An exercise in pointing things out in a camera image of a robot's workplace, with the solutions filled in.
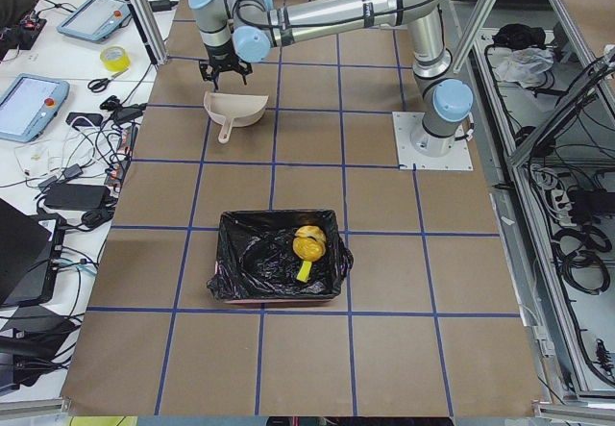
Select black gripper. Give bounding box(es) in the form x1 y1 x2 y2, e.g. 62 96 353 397
198 43 252 90

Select beige plastic dustpan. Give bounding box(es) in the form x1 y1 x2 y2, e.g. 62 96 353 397
203 91 269 144

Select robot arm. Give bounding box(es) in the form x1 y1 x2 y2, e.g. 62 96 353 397
187 0 474 158

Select black lined trash bin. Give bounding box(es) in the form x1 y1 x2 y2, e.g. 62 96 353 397
207 209 354 303

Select yellow tape roll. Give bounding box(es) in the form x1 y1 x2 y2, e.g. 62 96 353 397
99 45 131 72

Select blue teach pendant upper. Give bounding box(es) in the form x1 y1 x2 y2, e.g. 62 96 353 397
57 0 132 42

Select blue teach pendant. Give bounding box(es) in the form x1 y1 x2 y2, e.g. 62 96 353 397
1 73 70 143
57 0 132 42

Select pale curved fruit peel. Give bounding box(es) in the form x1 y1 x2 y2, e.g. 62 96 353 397
295 225 327 244

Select brown potato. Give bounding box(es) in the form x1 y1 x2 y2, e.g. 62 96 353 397
292 237 326 263

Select blue teach pendant lower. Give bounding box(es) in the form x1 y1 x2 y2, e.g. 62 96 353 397
1 73 70 143

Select black power brick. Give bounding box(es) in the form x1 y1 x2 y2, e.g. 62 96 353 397
43 184 111 211

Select yellow green sponge piece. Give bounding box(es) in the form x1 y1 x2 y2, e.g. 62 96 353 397
295 261 312 283

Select black laptop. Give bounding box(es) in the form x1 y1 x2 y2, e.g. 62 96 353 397
1 201 66 308

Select white crumpled cloth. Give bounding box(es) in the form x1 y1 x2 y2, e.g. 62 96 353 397
494 48 554 88

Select black handled scissors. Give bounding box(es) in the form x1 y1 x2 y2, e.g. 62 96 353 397
87 69 127 93

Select aluminium frame post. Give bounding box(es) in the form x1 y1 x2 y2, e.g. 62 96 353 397
124 0 168 66

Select tangled desk cables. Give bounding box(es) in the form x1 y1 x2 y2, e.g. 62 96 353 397
0 93 150 235

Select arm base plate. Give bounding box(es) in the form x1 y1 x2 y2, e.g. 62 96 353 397
392 112 474 171

